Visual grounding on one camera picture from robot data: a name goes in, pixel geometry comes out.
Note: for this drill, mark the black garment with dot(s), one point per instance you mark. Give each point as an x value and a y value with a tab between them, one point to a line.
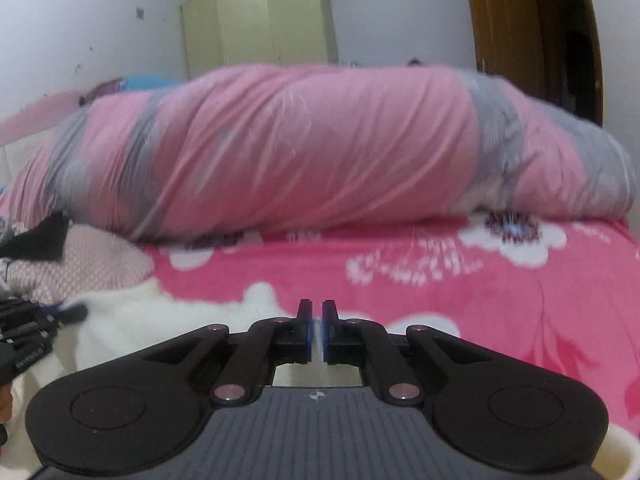
42	240

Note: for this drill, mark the pink grey rolled duvet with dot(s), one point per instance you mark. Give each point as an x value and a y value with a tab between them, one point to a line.
300	150

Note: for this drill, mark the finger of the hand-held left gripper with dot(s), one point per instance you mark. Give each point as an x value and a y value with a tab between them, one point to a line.
72	313

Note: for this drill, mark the pale yellow wardrobe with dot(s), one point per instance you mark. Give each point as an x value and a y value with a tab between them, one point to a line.
260	20

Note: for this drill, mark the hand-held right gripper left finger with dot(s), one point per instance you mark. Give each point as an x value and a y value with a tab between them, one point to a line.
309	340

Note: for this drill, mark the pink knitted sweater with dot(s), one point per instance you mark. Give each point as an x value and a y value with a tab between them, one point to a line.
90	265

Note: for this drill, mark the pink white bed headboard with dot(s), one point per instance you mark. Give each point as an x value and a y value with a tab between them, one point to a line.
40	110

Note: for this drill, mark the brown wooden door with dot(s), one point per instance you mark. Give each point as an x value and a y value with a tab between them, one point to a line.
520	30

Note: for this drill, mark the white fluffy sweater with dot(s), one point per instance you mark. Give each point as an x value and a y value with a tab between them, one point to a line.
150	320

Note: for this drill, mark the pink floral blanket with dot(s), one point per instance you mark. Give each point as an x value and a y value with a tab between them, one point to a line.
500	310

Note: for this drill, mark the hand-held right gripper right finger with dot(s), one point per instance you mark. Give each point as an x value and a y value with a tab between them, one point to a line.
326	342

